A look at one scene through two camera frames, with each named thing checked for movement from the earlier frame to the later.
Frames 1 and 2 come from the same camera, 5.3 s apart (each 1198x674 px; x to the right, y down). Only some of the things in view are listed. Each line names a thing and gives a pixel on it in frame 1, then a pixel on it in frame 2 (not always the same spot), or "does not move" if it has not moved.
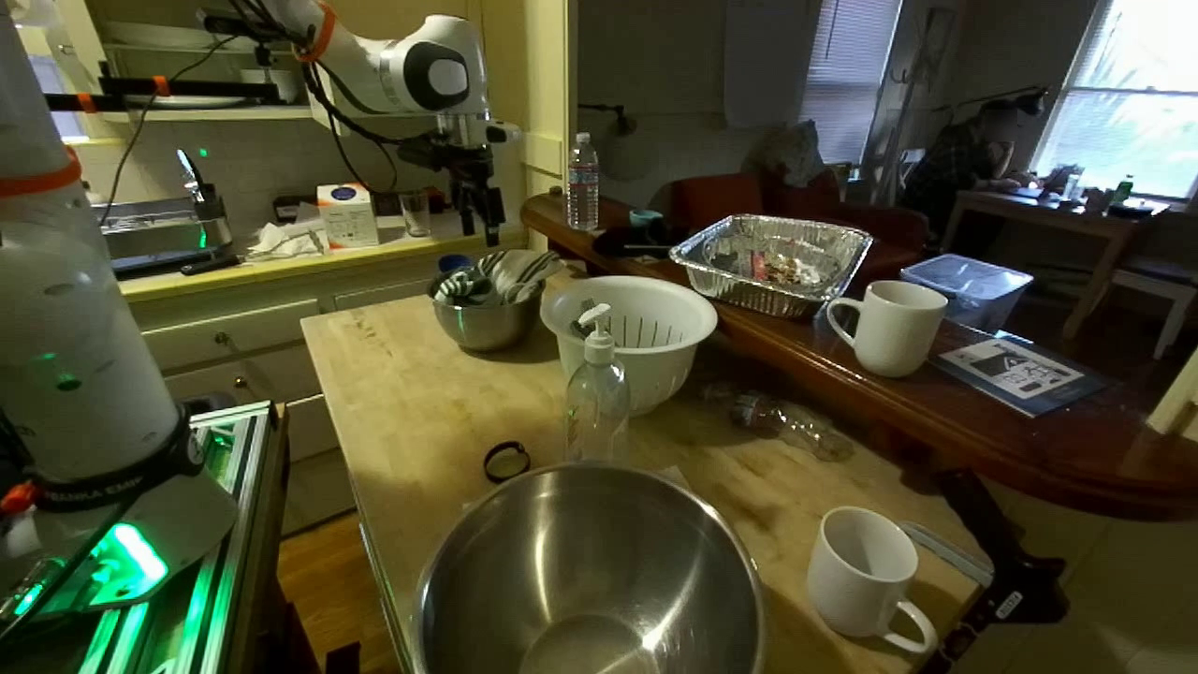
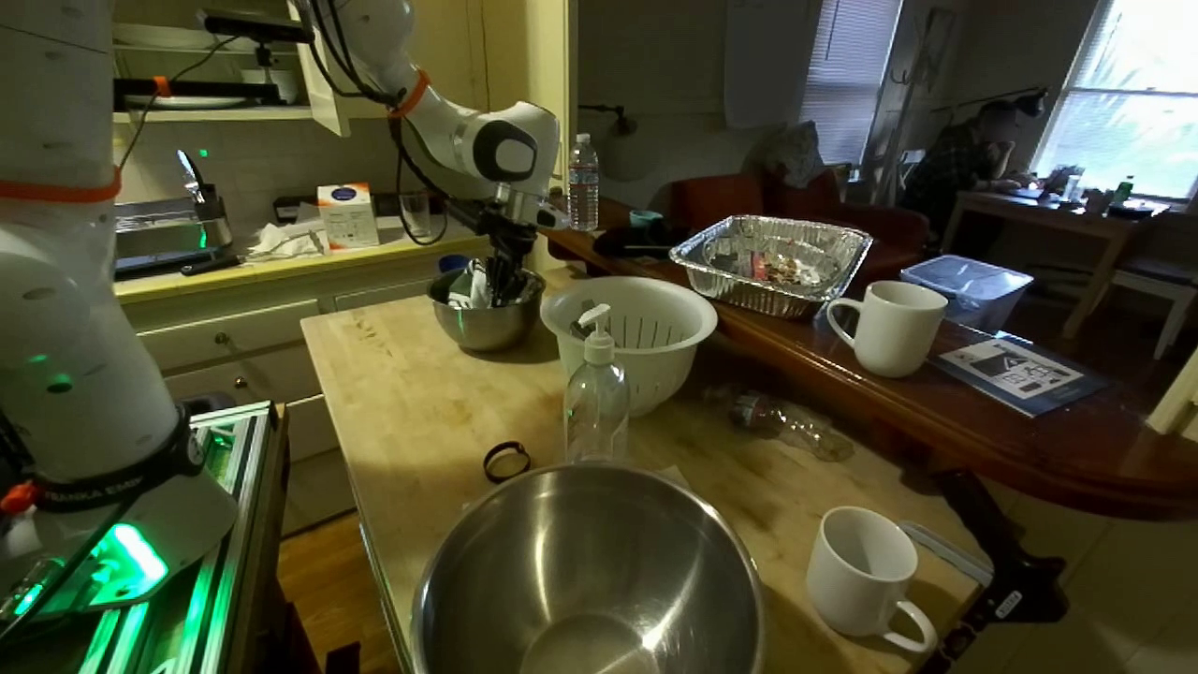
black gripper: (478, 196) -> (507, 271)
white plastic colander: (651, 331) does not move
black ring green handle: (507, 458) does not move
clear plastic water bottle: (587, 190) does not move
